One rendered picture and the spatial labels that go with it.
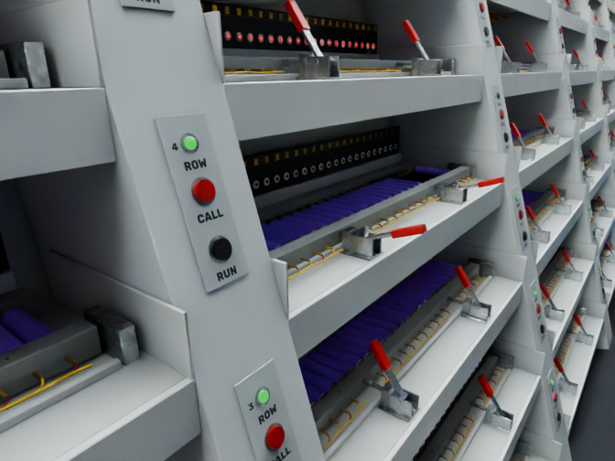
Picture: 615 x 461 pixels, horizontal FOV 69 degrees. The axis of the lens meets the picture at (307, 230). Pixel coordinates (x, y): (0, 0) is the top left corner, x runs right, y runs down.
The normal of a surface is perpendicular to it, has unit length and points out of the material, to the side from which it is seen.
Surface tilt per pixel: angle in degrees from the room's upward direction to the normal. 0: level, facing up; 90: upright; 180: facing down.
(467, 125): 90
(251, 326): 90
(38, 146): 107
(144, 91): 90
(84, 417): 17
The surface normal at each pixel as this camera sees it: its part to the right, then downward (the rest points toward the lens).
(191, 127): 0.75, -0.10
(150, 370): -0.02, -0.95
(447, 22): -0.62, 0.27
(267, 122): 0.79, 0.18
